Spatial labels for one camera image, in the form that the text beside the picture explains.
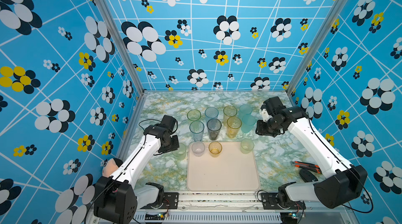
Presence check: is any short light green glass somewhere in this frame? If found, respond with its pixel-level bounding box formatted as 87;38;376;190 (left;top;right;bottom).
172;143;187;161

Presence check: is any tall teal front glass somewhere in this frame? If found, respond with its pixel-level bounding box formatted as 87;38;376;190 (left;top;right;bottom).
241;114;256;134

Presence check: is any tall teal glass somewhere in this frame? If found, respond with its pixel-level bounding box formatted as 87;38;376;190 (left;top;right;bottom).
238;104;252;117
241;114;256;134

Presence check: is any tall green glass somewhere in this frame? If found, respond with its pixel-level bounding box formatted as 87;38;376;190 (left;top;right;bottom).
187;109;202;122

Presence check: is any short clear glass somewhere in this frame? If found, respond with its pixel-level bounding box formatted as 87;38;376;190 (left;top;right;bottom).
191;141;205;157

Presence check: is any short pale green glass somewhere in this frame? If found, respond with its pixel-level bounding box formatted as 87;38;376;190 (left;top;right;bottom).
240;139;254;154

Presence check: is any short amber glass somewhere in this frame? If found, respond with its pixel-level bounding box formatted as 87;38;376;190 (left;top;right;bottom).
208;142;223;158

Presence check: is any tall teal back glass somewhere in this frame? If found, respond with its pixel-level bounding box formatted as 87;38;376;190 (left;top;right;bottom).
238;104;252;117

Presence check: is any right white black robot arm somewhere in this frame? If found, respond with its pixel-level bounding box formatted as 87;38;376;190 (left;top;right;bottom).
255;96;367;209

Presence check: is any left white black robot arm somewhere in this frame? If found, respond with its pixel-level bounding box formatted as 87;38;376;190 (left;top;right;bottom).
93;115;179;224

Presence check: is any beige rectangular tray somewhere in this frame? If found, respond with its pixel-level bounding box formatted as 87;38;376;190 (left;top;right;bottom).
187;142;260;193

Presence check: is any tall light blue glass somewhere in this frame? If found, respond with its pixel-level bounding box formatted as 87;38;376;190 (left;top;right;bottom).
189;120;205;142

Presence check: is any tall amber front glass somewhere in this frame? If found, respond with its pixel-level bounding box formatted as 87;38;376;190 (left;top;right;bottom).
227;116;242;138

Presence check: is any tall amber glass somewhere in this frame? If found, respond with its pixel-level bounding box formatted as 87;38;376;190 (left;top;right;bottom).
227;116;242;138
223;105;237;122

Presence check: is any tall dark grey glass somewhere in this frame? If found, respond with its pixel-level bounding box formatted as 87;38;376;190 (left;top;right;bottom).
207;118;222;141

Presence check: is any tall amber back glass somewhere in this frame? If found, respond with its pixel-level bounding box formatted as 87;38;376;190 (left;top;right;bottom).
223;105;237;122

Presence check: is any tall blue-grey back glass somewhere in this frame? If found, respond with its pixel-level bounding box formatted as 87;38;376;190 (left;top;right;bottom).
205;107;219;122

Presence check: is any red black utility knife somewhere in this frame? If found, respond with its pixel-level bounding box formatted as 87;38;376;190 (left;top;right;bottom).
291;161;321;174

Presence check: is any pink plush doll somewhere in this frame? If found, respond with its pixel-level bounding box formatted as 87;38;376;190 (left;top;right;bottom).
102;158;123;178

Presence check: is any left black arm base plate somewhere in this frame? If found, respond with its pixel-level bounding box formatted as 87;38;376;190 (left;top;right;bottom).
142;192;179;210

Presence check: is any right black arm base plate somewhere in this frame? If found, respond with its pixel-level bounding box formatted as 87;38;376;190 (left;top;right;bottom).
257;192;306;211

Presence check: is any aluminium front rail frame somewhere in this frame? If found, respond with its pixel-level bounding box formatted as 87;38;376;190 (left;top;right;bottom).
84;190;359;224

